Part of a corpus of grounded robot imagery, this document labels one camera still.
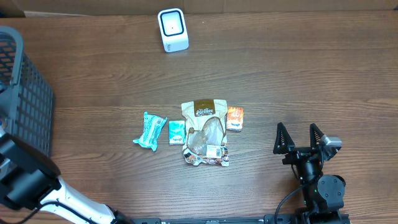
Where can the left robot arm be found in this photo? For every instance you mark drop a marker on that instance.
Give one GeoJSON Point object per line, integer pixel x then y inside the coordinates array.
{"type": "Point", "coordinates": [29, 179]}

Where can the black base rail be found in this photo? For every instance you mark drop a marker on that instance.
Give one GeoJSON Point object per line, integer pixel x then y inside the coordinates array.
{"type": "Point", "coordinates": [266, 219]}

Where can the teal tissue pack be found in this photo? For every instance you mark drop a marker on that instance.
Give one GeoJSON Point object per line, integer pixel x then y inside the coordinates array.
{"type": "Point", "coordinates": [177, 133]}

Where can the teal snack bar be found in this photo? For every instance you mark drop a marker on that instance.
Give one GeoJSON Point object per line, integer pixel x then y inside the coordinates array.
{"type": "Point", "coordinates": [152, 129]}

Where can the white barcode scanner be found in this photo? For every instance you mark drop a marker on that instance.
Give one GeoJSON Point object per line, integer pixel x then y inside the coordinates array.
{"type": "Point", "coordinates": [173, 30]}

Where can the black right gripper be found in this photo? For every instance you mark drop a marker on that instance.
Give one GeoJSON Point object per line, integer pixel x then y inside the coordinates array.
{"type": "Point", "coordinates": [297, 154]}

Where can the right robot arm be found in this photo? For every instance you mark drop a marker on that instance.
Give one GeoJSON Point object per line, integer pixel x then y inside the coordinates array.
{"type": "Point", "coordinates": [322, 194]}

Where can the brown snack pouch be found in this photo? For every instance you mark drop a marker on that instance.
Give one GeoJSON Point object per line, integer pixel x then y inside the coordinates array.
{"type": "Point", "coordinates": [206, 141]}

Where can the orange tissue pack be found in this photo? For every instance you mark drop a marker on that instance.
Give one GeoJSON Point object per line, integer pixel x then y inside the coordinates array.
{"type": "Point", "coordinates": [235, 118]}

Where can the grey plastic basket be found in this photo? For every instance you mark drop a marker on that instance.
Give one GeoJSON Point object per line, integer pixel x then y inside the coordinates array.
{"type": "Point", "coordinates": [27, 99]}

